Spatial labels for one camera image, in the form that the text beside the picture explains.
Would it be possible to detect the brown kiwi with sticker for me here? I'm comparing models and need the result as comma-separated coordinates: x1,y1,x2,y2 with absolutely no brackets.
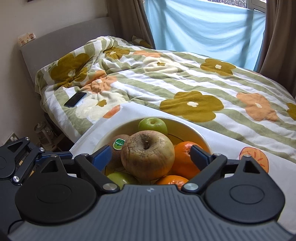
107,134,130,169

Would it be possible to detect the large orange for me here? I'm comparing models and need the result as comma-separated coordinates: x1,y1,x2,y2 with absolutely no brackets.
169,141,200,180
154,175,189,190

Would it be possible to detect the large green apple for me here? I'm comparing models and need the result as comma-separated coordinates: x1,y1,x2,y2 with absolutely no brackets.
107,172,139,189

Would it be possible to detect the wrinkled yellow-red apple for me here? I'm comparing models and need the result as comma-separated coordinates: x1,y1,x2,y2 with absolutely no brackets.
121,131,175,181

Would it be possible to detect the small green apple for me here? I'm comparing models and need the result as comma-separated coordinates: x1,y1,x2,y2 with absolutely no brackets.
138,118,168,135

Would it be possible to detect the glass jar on floor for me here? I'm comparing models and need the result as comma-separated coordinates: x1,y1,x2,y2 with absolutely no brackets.
34,121,55,149

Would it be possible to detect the cream oval duck bowl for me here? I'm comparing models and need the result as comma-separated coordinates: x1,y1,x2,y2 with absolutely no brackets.
94,118,212,154

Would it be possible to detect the black smartphone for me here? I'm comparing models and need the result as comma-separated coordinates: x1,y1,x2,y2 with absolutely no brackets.
64,92,87,108

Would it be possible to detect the floral striped duvet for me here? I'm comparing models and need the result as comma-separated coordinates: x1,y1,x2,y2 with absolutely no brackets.
35,36,295,162

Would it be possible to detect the grey bed headboard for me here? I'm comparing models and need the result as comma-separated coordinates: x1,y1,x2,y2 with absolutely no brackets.
20,17,116,82

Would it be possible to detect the light blue sheer curtain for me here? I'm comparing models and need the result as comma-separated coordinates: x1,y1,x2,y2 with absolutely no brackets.
144,1,265,70

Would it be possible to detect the wall socket sticker plate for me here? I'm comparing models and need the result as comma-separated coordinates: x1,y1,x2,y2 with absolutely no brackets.
18,33,36,46

